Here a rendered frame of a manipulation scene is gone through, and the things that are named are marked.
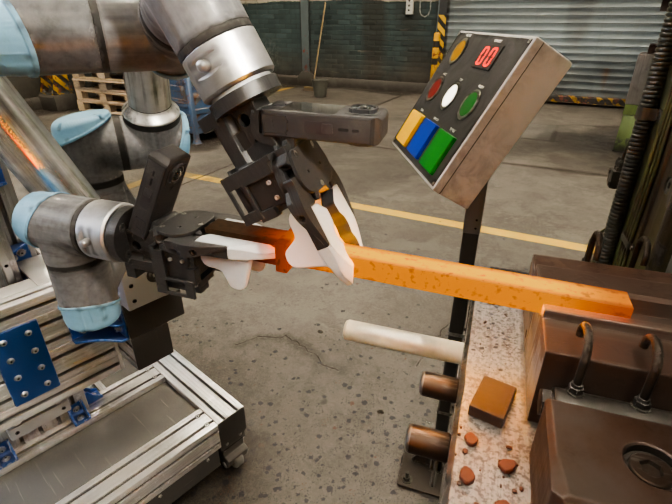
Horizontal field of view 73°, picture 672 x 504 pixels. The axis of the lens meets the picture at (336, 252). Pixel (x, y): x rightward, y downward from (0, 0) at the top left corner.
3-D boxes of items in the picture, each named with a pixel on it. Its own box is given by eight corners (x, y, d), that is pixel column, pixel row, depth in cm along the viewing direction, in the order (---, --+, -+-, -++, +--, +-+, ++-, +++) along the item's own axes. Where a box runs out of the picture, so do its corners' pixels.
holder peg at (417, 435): (402, 457, 43) (404, 437, 42) (408, 435, 45) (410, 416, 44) (446, 470, 42) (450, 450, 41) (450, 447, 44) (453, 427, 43)
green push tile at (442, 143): (428, 173, 81) (453, 136, 78) (417, 162, 87) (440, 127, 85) (436, 178, 81) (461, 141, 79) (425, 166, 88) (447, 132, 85)
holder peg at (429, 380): (417, 400, 49) (419, 381, 48) (421, 383, 52) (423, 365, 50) (455, 409, 48) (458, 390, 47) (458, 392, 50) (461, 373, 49)
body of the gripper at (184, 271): (233, 271, 58) (155, 256, 62) (226, 208, 54) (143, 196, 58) (198, 302, 52) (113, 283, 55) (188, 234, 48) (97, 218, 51)
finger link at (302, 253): (314, 295, 49) (277, 216, 47) (361, 280, 46) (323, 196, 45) (301, 307, 46) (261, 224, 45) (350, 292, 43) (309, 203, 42)
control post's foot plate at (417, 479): (393, 487, 133) (395, 467, 129) (407, 430, 152) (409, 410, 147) (469, 511, 127) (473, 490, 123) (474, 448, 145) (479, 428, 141)
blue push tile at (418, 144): (414, 158, 90) (436, 124, 87) (405, 148, 96) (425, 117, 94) (421, 162, 90) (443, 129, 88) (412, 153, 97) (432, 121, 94)
